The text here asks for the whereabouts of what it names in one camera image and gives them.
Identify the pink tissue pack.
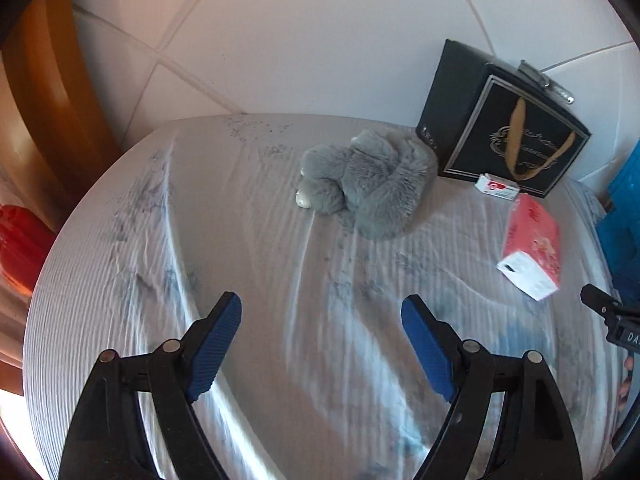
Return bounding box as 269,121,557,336
497,193,561,301

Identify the person's right hand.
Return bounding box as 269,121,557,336
617,354,634,412

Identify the blue plastic crate lid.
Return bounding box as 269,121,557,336
597,144,640,304

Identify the striped floral bed sheet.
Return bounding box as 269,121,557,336
23,116,624,479

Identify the small red white box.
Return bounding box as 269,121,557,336
475,174,520,200

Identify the red toy suitcase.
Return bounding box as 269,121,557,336
1,205,55,297

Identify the grey plush toy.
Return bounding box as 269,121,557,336
295,129,438,240

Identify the black gift box gold handle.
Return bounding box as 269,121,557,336
416,39,591,197

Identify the wooden bed frame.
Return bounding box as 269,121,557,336
1,0,122,223

